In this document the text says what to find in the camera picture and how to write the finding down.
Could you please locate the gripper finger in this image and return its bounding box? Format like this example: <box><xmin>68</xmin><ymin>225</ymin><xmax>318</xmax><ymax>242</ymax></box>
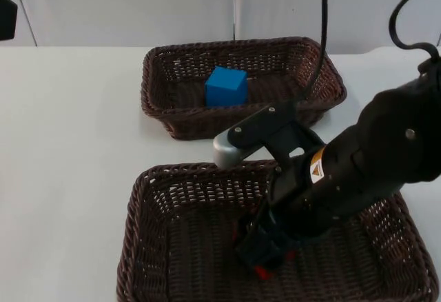
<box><xmin>240</xmin><ymin>208</ymin><xmax>269</xmax><ymax>236</ymax></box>
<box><xmin>235</xmin><ymin>228</ymin><xmax>294</xmax><ymax>274</ymax></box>

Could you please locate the red cube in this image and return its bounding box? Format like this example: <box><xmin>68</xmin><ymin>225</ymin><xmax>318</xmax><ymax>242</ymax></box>
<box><xmin>232</xmin><ymin>224</ymin><xmax>297</xmax><ymax>279</ymax></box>

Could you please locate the dark brown wicker basket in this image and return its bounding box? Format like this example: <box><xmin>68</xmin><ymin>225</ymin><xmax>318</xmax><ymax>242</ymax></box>
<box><xmin>140</xmin><ymin>36</ymin><xmax>348</xmax><ymax>141</ymax></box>
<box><xmin>116</xmin><ymin>159</ymin><xmax>440</xmax><ymax>302</ymax></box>

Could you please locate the blue cube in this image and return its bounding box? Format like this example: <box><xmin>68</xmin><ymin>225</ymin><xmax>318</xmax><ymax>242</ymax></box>
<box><xmin>205</xmin><ymin>66</ymin><xmax>249</xmax><ymax>108</ymax></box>

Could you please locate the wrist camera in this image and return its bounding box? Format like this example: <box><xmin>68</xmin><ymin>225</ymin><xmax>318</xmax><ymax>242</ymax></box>
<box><xmin>212</xmin><ymin>103</ymin><xmax>327</xmax><ymax>172</ymax></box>

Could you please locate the black cable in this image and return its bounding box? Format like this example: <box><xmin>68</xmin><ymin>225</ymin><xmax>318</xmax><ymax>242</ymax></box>
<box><xmin>295</xmin><ymin>0</ymin><xmax>441</xmax><ymax>110</ymax></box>

